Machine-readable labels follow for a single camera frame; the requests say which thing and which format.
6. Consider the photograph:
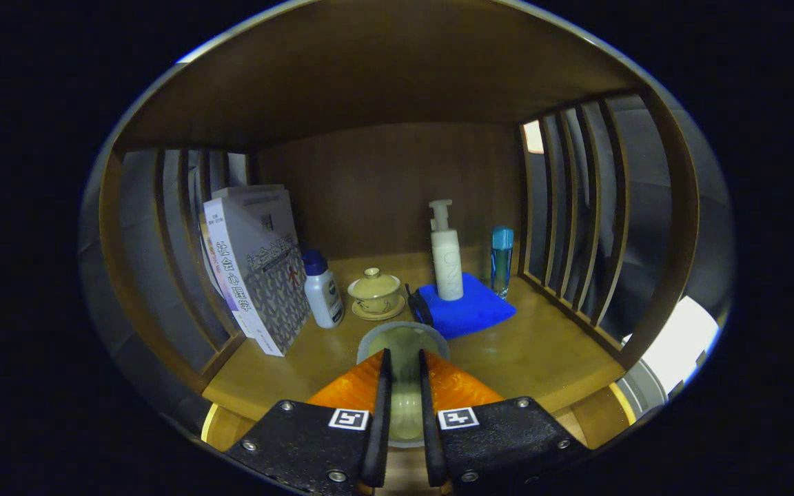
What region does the purple book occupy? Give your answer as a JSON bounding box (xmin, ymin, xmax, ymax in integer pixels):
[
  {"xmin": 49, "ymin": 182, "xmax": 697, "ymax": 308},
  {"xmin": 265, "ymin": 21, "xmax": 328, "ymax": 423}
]
[{"xmin": 197, "ymin": 184, "xmax": 286, "ymax": 314}]

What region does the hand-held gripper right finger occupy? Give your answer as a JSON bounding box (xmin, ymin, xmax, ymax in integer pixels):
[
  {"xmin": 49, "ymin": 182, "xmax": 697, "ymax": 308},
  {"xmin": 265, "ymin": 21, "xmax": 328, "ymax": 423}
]
[{"xmin": 418, "ymin": 348, "xmax": 591, "ymax": 495}]

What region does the green handled scrub sponge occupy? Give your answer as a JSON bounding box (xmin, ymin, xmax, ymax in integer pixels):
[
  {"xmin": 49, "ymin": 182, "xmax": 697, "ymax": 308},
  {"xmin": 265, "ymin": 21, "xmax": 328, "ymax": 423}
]
[{"xmin": 357, "ymin": 321, "xmax": 451, "ymax": 448}]

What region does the white bottle blue cap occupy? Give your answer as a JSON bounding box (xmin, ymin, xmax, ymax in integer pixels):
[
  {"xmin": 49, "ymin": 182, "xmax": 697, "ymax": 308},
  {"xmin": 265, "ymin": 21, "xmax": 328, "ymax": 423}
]
[{"xmin": 302, "ymin": 249, "xmax": 345, "ymax": 329}]

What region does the wooden countertop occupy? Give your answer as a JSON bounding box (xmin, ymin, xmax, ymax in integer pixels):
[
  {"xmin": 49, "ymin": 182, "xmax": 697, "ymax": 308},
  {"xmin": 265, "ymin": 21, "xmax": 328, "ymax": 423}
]
[{"xmin": 203, "ymin": 251, "xmax": 627, "ymax": 421}]

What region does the blue folded cloth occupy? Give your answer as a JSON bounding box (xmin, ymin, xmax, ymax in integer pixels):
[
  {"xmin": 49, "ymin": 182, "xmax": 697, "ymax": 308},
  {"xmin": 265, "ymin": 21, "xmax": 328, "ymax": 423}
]
[{"xmin": 406, "ymin": 273, "xmax": 517, "ymax": 340}]

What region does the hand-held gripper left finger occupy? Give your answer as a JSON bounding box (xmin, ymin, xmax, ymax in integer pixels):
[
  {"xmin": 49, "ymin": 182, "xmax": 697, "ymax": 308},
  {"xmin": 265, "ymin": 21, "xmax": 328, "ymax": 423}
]
[{"xmin": 225, "ymin": 348, "xmax": 392, "ymax": 495}]

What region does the white pump bottle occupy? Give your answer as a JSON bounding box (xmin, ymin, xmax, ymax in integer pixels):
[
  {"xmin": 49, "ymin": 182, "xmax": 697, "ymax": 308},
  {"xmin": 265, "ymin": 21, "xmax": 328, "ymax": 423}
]
[{"xmin": 429, "ymin": 199, "xmax": 465, "ymax": 302}]

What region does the white patterned book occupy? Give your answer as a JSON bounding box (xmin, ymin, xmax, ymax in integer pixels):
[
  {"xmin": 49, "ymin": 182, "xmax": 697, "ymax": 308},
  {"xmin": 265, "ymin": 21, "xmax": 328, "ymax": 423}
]
[{"xmin": 205, "ymin": 189, "xmax": 312, "ymax": 357}]

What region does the blue transparent bottle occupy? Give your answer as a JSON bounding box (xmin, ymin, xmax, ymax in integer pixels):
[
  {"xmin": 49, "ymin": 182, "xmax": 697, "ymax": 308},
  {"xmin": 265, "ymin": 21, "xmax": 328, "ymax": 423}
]
[{"xmin": 491, "ymin": 226, "xmax": 514, "ymax": 299}]

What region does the brown wooden cabinet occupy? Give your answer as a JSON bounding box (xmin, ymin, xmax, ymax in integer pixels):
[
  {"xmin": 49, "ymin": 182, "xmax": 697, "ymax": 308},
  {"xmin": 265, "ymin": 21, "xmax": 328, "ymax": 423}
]
[{"xmin": 97, "ymin": 0, "xmax": 701, "ymax": 448}]

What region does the tan lidded teacup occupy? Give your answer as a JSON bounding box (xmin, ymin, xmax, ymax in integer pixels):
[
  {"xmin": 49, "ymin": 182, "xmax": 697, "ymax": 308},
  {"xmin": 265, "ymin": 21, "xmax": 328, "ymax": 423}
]
[{"xmin": 347, "ymin": 267, "xmax": 406, "ymax": 322}]

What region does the white grey appliance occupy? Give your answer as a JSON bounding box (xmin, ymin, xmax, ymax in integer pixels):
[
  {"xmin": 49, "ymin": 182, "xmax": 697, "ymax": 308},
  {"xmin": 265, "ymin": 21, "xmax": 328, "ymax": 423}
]
[{"xmin": 618, "ymin": 296, "xmax": 720, "ymax": 421}]

